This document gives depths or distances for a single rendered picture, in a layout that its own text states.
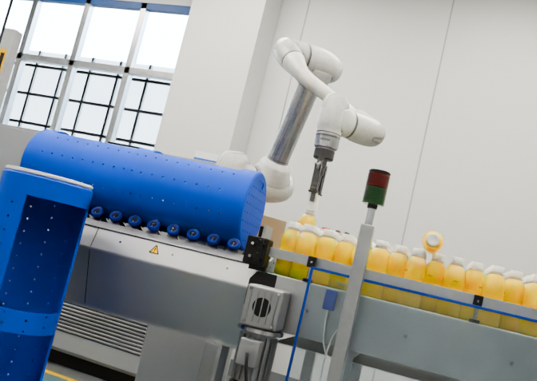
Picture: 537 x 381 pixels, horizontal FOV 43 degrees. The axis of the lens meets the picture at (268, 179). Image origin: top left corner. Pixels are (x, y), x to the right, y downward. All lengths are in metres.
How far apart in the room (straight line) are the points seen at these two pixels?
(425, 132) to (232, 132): 1.45
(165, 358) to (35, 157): 1.02
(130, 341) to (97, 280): 1.85
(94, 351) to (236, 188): 2.36
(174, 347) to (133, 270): 0.68
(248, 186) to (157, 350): 1.02
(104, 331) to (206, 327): 2.11
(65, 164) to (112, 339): 2.01
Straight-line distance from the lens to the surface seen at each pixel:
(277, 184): 3.11
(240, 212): 2.27
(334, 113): 2.46
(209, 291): 2.29
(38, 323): 2.20
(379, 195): 1.94
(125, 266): 2.40
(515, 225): 4.98
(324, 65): 2.98
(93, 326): 4.45
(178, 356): 2.98
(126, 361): 4.32
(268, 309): 2.00
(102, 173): 2.47
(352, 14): 5.61
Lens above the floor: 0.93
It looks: 7 degrees up
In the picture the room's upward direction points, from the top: 14 degrees clockwise
